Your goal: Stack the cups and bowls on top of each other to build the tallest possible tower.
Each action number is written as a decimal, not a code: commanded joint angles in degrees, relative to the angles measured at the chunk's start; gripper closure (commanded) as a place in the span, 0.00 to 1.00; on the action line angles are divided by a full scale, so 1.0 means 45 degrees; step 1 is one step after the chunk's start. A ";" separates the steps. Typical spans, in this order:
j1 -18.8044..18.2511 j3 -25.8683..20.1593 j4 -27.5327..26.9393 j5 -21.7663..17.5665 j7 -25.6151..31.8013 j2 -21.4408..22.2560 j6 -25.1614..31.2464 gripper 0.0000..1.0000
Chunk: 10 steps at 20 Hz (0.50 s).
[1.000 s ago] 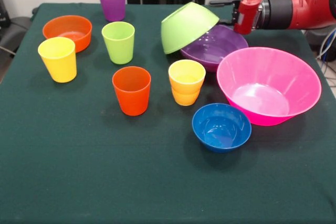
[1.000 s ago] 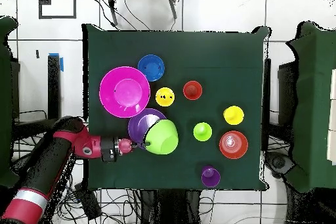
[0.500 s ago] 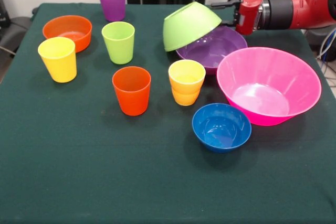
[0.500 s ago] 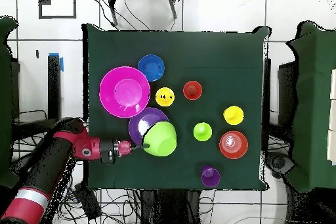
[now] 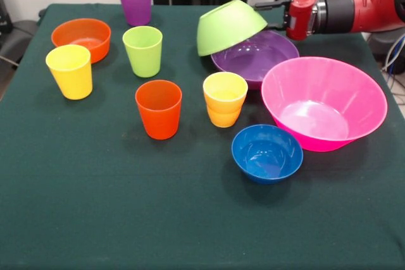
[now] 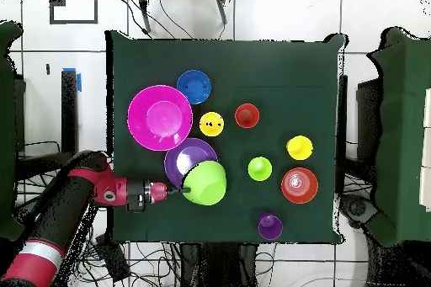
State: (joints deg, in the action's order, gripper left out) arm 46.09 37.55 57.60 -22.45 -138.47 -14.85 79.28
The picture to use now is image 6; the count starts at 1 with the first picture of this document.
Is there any green bowl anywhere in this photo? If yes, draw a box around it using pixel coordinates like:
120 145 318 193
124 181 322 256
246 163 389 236
181 160 228 206

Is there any purple bowl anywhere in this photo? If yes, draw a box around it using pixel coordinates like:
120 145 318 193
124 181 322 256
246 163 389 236
163 137 219 189

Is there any yellow ribbed cup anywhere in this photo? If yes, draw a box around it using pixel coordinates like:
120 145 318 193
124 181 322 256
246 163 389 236
199 111 226 138

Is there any pink bowl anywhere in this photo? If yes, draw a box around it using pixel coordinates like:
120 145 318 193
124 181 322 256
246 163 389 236
126 84 194 152

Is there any green cup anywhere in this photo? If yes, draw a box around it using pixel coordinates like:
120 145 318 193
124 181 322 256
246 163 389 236
247 156 274 183

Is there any purple cup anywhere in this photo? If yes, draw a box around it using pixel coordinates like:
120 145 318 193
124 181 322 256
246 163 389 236
258 212 285 242

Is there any orange cup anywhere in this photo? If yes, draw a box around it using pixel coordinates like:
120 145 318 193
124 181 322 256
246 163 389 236
234 103 261 130

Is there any blue bowl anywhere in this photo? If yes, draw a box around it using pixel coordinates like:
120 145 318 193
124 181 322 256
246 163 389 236
176 69 212 105

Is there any black metal stand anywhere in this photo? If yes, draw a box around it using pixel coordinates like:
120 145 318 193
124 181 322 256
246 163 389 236
14 69 80 180

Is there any tall yellow cup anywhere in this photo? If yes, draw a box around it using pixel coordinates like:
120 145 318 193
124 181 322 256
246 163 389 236
285 135 314 162

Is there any orange bowl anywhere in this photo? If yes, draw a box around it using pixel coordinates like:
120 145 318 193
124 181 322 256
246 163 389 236
280 167 320 205

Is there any blue tape strip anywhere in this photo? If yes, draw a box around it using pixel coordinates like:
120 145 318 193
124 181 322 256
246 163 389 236
61 66 82 93

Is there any dark green tablecloth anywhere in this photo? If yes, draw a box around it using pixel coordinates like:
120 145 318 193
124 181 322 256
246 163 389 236
104 29 348 246

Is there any neighbouring green-clothed table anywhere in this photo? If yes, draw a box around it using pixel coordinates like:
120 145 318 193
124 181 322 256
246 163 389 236
0 20 33 244
364 26 431 247

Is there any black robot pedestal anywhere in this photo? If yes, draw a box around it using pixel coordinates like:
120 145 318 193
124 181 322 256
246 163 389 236
181 242 258 287

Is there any grey robot pedestal leg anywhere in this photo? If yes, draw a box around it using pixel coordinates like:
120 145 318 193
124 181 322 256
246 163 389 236
338 195 380 231

